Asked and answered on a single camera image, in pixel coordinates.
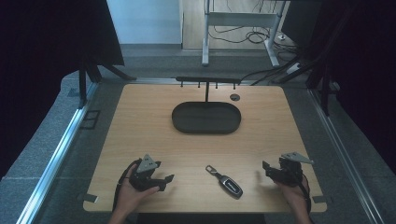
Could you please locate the white power strip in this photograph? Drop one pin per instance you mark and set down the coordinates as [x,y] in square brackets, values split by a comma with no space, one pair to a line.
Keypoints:
[294,68]

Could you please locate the white metal desk frame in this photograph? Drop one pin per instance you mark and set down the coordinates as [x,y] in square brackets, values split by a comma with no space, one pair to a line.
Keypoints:
[239,19]

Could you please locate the black key stand with tray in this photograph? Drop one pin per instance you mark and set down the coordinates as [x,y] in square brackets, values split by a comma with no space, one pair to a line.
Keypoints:
[206,118]

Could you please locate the person's left hand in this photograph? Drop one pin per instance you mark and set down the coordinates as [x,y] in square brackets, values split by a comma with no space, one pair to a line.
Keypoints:
[132,194]

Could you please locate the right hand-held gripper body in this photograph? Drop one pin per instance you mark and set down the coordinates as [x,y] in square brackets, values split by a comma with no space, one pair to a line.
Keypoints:
[289,172]

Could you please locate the black curtain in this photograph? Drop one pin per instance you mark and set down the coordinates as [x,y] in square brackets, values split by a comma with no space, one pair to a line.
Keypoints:
[361,77]
[43,68]

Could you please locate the black car key fob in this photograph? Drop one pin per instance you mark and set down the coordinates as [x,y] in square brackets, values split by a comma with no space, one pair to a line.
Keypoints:
[229,184]

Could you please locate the aluminium rail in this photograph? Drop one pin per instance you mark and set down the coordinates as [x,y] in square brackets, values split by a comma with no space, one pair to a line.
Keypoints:
[53,168]
[342,152]

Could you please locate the black tape piece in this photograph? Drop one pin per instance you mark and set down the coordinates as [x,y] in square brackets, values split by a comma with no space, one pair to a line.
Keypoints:
[319,199]
[87,197]

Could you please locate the round black table grommet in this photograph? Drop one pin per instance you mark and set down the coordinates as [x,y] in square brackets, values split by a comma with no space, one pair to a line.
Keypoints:
[234,97]

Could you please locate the black tripod stand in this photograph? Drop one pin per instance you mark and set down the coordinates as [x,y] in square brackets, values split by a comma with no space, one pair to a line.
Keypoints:
[83,81]
[325,93]

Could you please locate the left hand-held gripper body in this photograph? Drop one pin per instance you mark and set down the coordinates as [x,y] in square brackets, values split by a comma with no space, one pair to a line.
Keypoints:
[144,179]

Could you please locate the person's right hand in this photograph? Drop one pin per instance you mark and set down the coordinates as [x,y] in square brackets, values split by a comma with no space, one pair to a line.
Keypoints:
[294,196]

